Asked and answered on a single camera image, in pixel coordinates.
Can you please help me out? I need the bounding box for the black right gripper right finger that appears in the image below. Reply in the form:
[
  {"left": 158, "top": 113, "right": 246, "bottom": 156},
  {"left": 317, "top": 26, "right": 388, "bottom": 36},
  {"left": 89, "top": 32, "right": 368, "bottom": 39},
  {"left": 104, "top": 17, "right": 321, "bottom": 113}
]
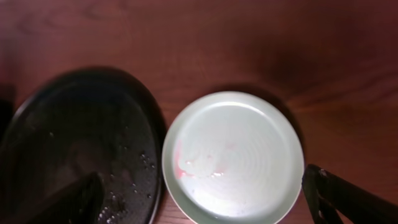
[{"left": 302, "top": 164, "right": 397, "bottom": 224}]

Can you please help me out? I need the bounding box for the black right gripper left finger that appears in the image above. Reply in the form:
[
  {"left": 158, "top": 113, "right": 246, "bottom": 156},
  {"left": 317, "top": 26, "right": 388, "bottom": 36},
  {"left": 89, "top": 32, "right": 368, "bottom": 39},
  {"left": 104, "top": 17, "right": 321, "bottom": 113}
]
[{"left": 18, "top": 172, "right": 104, "bottom": 224}]

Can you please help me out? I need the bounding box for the light green plate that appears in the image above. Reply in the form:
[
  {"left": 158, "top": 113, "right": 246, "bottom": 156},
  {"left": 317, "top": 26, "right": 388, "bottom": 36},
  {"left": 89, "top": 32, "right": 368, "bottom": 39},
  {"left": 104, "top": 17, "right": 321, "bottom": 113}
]
[{"left": 162, "top": 91, "right": 305, "bottom": 223}]

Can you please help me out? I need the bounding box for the black round tray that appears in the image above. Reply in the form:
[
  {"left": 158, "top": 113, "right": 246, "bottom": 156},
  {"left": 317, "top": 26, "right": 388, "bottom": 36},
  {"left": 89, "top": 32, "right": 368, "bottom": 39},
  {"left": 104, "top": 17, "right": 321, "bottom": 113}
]
[{"left": 1, "top": 67, "right": 166, "bottom": 223}]

